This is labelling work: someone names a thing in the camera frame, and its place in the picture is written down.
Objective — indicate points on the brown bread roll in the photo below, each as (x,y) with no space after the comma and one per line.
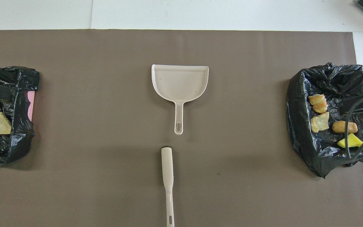
(343,127)

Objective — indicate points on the orange striped croissant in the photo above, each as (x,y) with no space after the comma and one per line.
(318,103)

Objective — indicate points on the yellow sponge wedge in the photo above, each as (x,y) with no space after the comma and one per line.
(354,141)

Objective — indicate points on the pale dumpling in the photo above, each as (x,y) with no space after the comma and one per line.
(319,123)

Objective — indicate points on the beige plastic dustpan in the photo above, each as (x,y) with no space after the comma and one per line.
(180,83)

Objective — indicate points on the pink bin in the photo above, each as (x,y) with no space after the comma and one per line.
(31,105)

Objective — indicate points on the black plastic trash bag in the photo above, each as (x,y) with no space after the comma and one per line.
(20,132)
(301,94)

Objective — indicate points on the brown paper table mat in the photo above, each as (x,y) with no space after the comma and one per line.
(232,189)

